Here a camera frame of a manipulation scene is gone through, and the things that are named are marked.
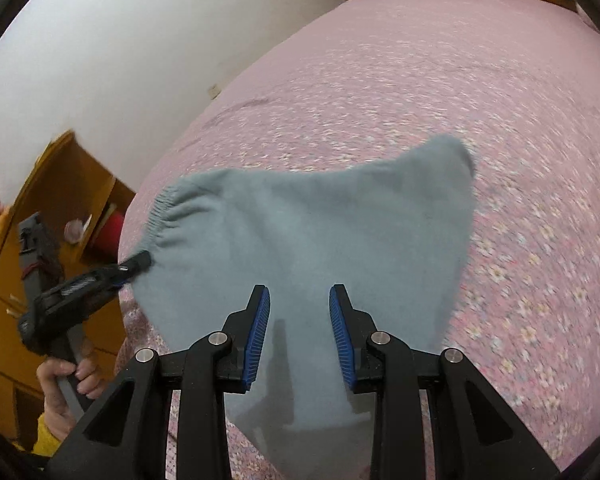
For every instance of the wall outlet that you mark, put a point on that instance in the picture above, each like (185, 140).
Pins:
(213, 91)

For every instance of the pink floral bed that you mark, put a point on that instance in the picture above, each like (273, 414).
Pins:
(430, 85)

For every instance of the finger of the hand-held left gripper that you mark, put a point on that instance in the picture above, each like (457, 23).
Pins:
(135, 265)

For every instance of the wooden nightstand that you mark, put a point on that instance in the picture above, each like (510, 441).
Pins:
(80, 185)

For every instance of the person's left hand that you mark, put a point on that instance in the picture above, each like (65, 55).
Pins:
(52, 395)

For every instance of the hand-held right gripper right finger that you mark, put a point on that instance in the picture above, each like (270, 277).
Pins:
(341, 340)

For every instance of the grey pants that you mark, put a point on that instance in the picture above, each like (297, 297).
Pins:
(305, 225)

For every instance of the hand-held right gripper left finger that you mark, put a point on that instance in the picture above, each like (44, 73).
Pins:
(257, 340)

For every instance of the red cup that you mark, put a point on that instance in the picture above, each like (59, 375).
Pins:
(107, 235)

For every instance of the person's left forearm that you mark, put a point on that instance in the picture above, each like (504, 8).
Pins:
(37, 440)

